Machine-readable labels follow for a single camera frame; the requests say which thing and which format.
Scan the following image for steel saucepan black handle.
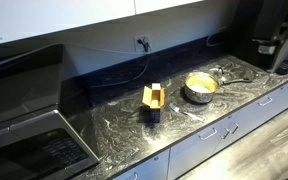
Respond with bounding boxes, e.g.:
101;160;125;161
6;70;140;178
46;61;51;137
184;72;252;104

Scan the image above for blue pasta box flaps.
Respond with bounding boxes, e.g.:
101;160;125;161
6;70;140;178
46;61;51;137
142;83;165;123

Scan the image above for grey lower cabinet drawers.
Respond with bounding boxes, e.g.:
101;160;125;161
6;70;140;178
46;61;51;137
113;83;288;180

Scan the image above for black power cable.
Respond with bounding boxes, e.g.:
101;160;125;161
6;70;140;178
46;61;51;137
87;38;151;89

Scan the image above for stainless steel microwave oven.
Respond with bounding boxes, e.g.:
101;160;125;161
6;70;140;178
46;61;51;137
0;45;99;180

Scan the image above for white upper cabinet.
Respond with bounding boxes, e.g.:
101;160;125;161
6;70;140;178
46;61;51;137
0;0;203;44

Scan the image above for glass pot lid black handle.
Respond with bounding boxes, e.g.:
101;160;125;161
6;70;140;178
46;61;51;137
209;67;225;80

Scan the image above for silver fork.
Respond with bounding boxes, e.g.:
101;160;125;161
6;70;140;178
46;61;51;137
169;103;205;123

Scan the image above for white wall power outlet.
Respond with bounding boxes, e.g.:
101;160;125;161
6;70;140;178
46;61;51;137
133;34;150;52

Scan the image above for black coffee machine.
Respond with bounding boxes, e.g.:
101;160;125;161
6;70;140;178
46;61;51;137
250;0;288;76

